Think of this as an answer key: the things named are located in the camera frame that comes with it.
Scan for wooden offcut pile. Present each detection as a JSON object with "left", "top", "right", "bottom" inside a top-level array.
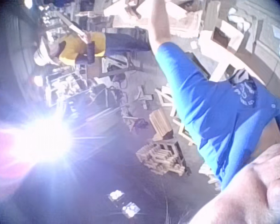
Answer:
[{"left": 135, "top": 85, "right": 154, "bottom": 110}]

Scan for metal work stand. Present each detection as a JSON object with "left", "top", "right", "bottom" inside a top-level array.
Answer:
[{"left": 100, "top": 55, "right": 143, "bottom": 79}]

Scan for stack of wooden slats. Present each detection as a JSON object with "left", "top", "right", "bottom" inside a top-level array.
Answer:
[{"left": 135, "top": 139, "right": 191, "bottom": 177}]

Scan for small white tray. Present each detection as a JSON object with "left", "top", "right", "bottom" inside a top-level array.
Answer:
[
  {"left": 121, "top": 202, "right": 141, "bottom": 219},
  {"left": 107, "top": 189, "right": 126, "bottom": 203}
]

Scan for wooden frame workpiece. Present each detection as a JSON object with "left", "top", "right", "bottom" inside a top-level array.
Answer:
[{"left": 198, "top": 20, "right": 266, "bottom": 86}]

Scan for wooden frame pieces on floor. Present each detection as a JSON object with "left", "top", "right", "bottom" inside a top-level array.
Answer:
[{"left": 154, "top": 84, "right": 196, "bottom": 147}]

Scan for long wooden plank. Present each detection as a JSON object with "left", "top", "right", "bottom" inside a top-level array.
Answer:
[{"left": 51, "top": 9, "right": 87, "bottom": 40}]

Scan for cluttered tool shelf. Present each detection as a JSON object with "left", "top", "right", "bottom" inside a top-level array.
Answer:
[{"left": 44, "top": 70, "right": 94, "bottom": 108}]

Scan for bundle of wooden boards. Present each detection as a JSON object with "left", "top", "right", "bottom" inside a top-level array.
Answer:
[{"left": 149, "top": 108, "right": 174, "bottom": 142}]

